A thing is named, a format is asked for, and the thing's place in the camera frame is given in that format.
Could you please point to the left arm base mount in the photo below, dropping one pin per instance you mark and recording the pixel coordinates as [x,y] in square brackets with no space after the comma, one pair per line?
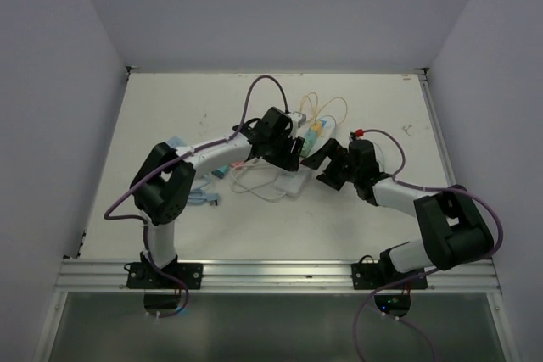
[166,292]

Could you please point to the white power strip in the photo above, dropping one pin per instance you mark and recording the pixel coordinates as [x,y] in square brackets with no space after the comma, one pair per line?
[284,183]

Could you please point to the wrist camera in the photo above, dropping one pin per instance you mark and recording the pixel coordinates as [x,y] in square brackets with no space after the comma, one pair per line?
[357,134]
[298,118]

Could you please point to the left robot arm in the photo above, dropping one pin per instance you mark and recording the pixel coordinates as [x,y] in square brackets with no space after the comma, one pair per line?
[163,183]

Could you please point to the aluminium rail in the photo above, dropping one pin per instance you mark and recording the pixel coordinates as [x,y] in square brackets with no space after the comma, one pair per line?
[269,277]

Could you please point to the teal plug adapter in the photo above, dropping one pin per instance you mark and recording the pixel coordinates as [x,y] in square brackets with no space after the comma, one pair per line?
[221,172]

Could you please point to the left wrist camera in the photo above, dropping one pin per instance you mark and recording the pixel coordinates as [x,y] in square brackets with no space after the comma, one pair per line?
[298,118]

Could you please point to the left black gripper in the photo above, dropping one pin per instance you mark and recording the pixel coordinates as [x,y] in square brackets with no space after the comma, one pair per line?
[290,158]

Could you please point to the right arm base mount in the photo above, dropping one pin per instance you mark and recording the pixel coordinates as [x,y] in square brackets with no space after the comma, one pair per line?
[370,274]

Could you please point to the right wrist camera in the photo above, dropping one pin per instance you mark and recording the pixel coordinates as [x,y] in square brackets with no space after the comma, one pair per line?
[357,134]

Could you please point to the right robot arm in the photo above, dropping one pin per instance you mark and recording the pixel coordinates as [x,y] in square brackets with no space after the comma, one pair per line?
[452,230]

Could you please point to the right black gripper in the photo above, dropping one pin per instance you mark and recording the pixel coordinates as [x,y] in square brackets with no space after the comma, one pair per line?
[333,150]

